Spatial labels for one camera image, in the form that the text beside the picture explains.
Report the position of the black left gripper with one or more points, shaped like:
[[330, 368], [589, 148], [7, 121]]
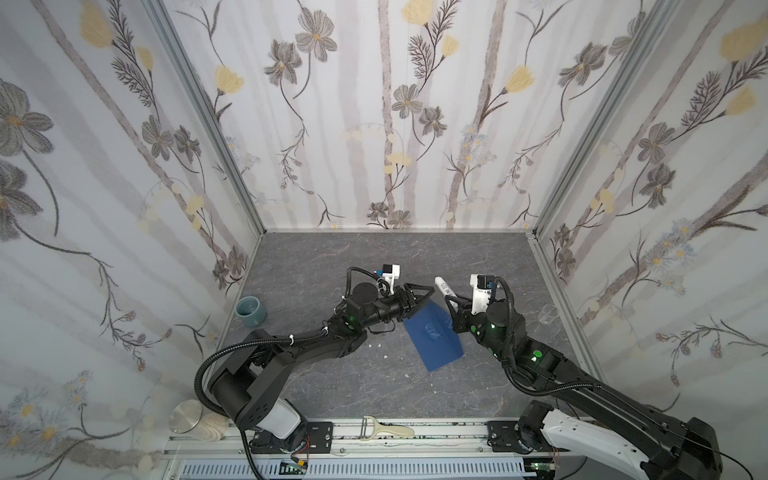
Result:
[[402, 300]]

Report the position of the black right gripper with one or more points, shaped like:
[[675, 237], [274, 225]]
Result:
[[462, 315]]

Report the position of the white glue stick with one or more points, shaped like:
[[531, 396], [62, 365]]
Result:
[[443, 287]]

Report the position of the dark blue envelope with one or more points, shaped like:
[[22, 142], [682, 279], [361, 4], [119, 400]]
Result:
[[431, 332]]

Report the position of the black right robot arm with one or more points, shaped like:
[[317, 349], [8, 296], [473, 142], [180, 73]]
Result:
[[572, 410]]

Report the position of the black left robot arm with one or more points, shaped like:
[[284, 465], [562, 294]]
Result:
[[244, 381]]

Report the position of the clear glass cup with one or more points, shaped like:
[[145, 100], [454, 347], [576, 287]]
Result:
[[548, 314]]

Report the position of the teal ceramic cup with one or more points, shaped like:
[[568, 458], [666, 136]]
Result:
[[251, 311]]

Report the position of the glass jar with metal lid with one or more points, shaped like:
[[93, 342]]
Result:
[[191, 418]]

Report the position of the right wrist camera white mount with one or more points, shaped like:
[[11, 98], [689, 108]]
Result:
[[483, 286]]

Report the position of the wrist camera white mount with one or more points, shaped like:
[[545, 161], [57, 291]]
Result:
[[386, 279], [483, 286]]

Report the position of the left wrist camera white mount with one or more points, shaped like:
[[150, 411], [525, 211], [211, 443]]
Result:
[[386, 279]]

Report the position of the cream handled peeler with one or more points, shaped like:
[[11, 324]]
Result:
[[372, 429]]

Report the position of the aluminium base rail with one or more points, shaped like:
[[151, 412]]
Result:
[[442, 448]]

